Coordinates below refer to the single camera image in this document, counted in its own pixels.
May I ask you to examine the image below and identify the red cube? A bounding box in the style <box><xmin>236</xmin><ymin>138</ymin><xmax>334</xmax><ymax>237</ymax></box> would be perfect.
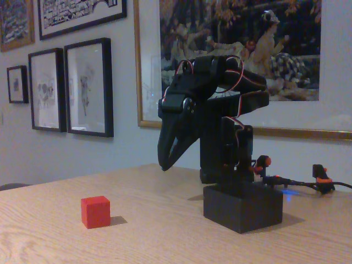
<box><xmin>80</xmin><ymin>195</ymin><xmax>111</xmax><ymax>229</ymax></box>

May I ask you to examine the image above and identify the black orange table clamp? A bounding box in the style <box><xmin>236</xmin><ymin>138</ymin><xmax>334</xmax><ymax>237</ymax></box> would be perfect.
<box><xmin>249</xmin><ymin>155</ymin><xmax>272</xmax><ymax>179</ymax></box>
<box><xmin>312</xmin><ymin>163</ymin><xmax>336</xmax><ymax>194</ymax></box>

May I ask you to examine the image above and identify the wood framed colourful picture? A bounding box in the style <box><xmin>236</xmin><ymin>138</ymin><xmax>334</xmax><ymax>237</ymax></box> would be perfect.
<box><xmin>0</xmin><ymin>0</ymin><xmax>36</xmax><ymax>53</ymax></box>

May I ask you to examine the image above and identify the dark chair back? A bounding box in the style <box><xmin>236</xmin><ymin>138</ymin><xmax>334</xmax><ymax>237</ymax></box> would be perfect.
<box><xmin>0</xmin><ymin>183</ymin><xmax>32</xmax><ymax>192</ymax></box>

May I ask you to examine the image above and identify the tall black framed drawing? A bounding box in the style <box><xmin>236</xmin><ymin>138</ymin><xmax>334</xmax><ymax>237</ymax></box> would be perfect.
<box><xmin>63</xmin><ymin>37</ymin><xmax>114</xmax><ymax>138</ymax></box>

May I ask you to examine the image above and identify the narrow black framed drawing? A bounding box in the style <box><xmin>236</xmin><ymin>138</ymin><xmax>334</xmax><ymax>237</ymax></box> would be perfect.
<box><xmin>27</xmin><ymin>47</ymin><xmax>68</xmax><ymax>133</ymax></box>

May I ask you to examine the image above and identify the small black framed picture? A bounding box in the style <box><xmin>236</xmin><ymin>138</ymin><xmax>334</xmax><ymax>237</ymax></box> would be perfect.
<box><xmin>7</xmin><ymin>65</ymin><xmax>29</xmax><ymax>105</ymax></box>

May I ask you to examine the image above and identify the black framed city print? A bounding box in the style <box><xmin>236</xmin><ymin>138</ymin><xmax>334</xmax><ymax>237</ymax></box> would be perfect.
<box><xmin>37</xmin><ymin>0</ymin><xmax>128</xmax><ymax>41</ymax></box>

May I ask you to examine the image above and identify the black box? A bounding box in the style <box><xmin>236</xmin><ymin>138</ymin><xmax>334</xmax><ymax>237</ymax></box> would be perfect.
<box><xmin>203</xmin><ymin>181</ymin><xmax>284</xmax><ymax>235</ymax></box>

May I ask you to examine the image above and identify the black power cable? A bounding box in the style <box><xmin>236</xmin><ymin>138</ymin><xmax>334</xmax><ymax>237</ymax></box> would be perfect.
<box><xmin>263</xmin><ymin>175</ymin><xmax>352</xmax><ymax>190</ymax></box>

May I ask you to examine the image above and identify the large gold framed painting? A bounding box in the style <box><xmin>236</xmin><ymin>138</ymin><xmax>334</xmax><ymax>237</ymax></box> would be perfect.
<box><xmin>133</xmin><ymin>0</ymin><xmax>352</xmax><ymax>141</ymax></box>

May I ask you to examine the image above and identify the red white servo cable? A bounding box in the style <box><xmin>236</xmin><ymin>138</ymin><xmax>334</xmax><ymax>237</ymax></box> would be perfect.
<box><xmin>216</xmin><ymin>56</ymin><xmax>246</xmax><ymax>131</ymax></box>
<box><xmin>163</xmin><ymin>59</ymin><xmax>195</xmax><ymax>104</ymax></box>

